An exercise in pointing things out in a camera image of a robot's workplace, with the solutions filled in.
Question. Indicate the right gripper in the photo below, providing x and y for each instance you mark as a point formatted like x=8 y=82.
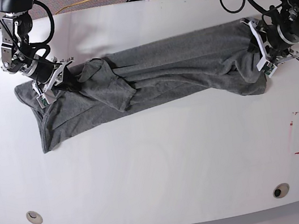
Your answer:
x=52 y=76

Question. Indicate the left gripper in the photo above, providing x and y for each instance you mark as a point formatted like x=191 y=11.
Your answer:
x=272 y=50

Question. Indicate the grey t-shirt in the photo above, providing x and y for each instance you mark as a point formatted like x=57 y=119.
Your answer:
x=136 y=79

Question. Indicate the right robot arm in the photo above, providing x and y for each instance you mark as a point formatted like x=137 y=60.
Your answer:
x=19 y=55

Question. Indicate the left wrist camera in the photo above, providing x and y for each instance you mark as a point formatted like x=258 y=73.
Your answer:
x=266 y=67

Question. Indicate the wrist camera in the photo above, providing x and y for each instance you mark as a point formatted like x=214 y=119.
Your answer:
x=46 y=99
x=266 y=67

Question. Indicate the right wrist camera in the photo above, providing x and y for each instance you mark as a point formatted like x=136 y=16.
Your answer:
x=46 y=99

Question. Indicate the left table cable grommet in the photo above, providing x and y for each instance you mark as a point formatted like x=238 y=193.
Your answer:
x=34 y=217

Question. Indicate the table cable grommet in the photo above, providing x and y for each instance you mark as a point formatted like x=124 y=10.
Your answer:
x=281 y=190
x=34 y=217

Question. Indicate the right table cable grommet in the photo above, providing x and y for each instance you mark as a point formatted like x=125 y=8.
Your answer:
x=281 y=190

